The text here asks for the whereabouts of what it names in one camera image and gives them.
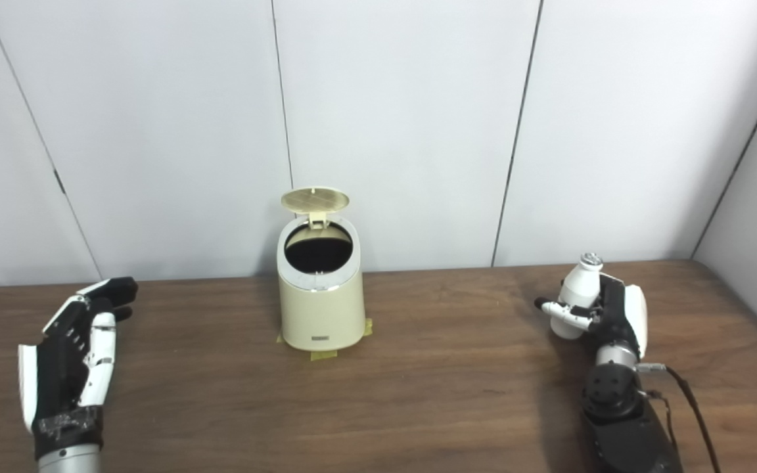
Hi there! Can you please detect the cream-colored bin body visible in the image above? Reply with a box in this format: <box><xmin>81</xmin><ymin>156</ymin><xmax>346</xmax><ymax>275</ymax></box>
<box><xmin>277</xmin><ymin>220</ymin><xmax>366</xmax><ymax>351</ymax></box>

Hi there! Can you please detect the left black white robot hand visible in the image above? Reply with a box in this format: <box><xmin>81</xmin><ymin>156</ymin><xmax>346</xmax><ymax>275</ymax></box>
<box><xmin>18</xmin><ymin>277</ymin><xmax>139</xmax><ymax>461</ymax></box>

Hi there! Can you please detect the small white plastic bottle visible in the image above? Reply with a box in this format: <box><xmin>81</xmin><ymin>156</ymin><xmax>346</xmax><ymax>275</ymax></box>
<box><xmin>549</xmin><ymin>253</ymin><xmax>604</xmax><ymax>340</ymax></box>

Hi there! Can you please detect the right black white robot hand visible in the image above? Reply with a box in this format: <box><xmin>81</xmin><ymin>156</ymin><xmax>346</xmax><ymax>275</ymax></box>
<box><xmin>534</xmin><ymin>273</ymin><xmax>649</xmax><ymax>359</ymax></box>

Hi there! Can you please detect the cream round bin lid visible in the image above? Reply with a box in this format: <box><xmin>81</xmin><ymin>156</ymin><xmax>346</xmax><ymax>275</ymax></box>
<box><xmin>280</xmin><ymin>187</ymin><xmax>350</xmax><ymax>229</ymax></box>

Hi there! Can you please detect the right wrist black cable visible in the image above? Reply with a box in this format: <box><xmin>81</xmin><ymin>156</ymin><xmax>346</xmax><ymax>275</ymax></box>
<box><xmin>635</xmin><ymin>361</ymin><xmax>724</xmax><ymax>473</ymax></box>

